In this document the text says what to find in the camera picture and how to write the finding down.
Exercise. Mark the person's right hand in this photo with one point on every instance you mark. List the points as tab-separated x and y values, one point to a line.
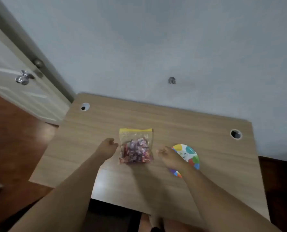
171	158

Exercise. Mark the person's left forearm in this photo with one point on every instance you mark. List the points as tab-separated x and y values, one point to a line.
63	198

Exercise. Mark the wooden desk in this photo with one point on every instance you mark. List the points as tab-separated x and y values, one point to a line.
158	142

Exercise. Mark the colourful dotted paper plate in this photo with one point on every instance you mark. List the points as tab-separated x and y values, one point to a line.
190	155

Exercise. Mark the person's right forearm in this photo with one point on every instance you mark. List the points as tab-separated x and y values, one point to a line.
221	202

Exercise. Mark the clear zip bag of candies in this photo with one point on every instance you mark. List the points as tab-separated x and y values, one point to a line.
136	147

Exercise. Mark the person's right fingers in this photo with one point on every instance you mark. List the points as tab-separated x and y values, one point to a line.
163	151

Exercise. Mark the person's left hand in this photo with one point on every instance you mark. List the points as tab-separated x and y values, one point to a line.
106	148

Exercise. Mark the person's left fingers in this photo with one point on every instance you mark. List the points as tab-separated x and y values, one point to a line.
113	142

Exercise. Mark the silver door knob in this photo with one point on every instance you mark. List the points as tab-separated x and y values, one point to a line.
23	78

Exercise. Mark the white panelled door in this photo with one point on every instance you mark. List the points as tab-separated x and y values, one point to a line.
20	82

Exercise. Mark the grey wall outlet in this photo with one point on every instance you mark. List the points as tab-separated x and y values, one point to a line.
171	80

